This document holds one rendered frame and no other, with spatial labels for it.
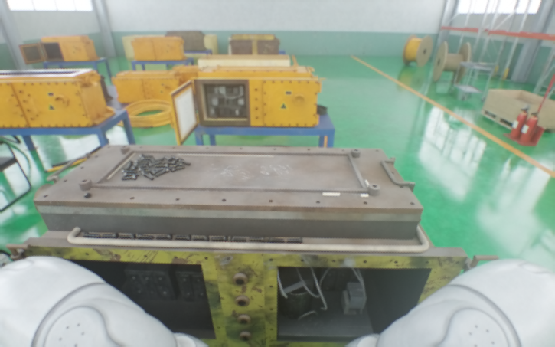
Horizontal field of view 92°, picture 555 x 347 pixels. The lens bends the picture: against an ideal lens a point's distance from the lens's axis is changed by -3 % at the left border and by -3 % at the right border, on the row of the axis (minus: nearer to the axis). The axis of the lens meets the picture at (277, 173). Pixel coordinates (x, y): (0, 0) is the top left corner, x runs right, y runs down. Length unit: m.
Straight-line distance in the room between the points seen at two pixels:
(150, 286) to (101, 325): 1.10
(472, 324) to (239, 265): 0.70
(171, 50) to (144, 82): 2.74
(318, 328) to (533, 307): 0.92
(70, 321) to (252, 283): 0.68
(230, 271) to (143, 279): 0.60
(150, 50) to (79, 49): 2.30
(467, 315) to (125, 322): 0.43
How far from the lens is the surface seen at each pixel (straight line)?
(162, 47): 9.92
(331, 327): 1.34
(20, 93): 4.63
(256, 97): 3.47
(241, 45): 9.28
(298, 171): 1.08
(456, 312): 0.44
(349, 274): 1.42
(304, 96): 3.44
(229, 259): 0.95
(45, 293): 0.53
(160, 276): 1.44
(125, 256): 1.07
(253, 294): 1.08
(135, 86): 7.42
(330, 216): 0.92
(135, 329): 0.45
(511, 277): 0.56
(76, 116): 4.31
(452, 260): 1.08
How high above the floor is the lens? 1.89
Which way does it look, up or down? 30 degrees down
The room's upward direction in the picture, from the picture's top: straight up
